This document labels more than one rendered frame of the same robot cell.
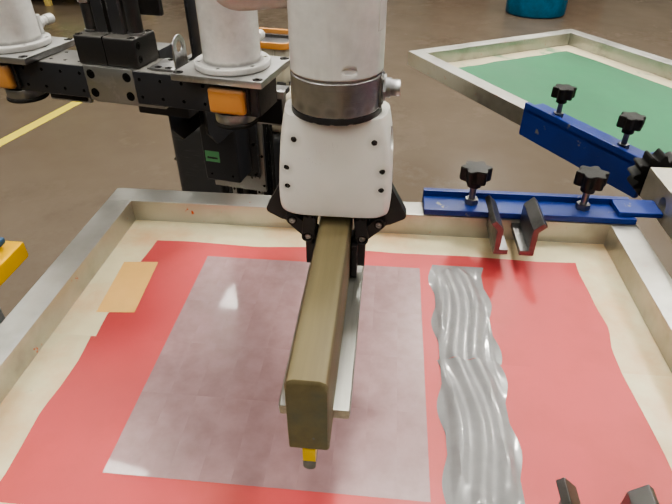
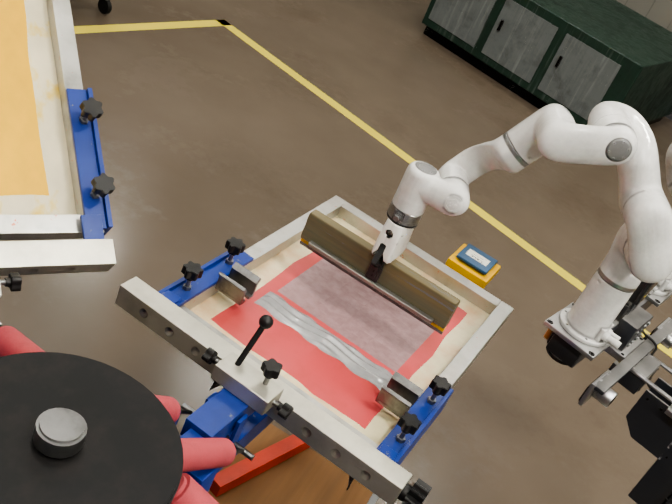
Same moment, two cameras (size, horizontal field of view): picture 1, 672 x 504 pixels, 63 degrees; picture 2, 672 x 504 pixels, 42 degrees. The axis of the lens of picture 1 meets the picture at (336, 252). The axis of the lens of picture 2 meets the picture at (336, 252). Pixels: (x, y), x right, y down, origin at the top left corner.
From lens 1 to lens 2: 2.01 m
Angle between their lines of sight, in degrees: 80
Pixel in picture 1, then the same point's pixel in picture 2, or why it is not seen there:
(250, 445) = (325, 274)
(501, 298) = (355, 379)
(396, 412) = (315, 307)
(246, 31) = (580, 308)
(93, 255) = (453, 281)
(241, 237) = (456, 336)
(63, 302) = (425, 266)
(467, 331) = (341, 350)
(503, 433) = (286, 318)
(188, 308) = not seen: hidden behind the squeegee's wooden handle
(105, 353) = not seen: hidden behind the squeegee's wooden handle
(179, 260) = not seen: hidden behind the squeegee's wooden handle
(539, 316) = (335, 380)
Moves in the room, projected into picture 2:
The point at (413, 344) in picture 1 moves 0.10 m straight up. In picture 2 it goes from (345, 334) to (360, 301)
